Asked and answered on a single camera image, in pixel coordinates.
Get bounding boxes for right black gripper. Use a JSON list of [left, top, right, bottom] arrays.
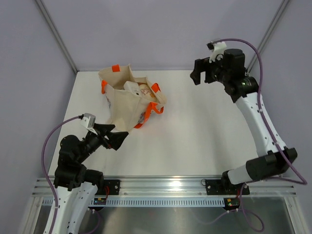
[[190, 53, 230, 85]]

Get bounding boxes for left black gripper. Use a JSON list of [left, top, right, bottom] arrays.
[[77, 123, 128, 163]]

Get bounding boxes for canvas bag orange handles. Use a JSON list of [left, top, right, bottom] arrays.
[[98, 64, 167, 131]]

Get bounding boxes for white rectangular lotion bottle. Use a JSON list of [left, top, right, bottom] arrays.
[[123, 81, 142, 97]]

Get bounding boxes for cream pump bottle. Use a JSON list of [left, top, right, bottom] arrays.
[[138, 83, 157, 102]]

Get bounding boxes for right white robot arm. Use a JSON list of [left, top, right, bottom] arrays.
[[190, 49, 297, 194]]

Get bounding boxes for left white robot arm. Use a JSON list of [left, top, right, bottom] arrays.
[[44, 123, 129, 234]]

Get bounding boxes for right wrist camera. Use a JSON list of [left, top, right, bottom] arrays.
[[207, 41, 227, 63]]

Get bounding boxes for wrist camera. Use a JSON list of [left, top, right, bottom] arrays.
[[80, 113, 97, 134], [207, 41, 227, 63]]

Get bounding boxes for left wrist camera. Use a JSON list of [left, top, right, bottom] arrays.
[[80, 113, 97, 134]]

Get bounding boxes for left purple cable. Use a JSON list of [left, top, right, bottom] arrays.
[[41, 114, 85, 234]]

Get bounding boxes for purple cable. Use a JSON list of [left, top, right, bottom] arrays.
[[212, 38, 308, 232], [41, 114, 85, 234]]

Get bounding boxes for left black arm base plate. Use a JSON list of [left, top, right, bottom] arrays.
[[96, 179, 120, 195]]

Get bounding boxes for white slotted cable duct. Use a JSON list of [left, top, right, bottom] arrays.
[[41, 197, 232, 208]]

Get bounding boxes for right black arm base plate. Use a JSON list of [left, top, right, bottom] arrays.
[[204, 179, 250, 195]]

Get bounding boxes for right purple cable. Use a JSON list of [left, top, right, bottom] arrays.
[[212, 38, 308, 232]]

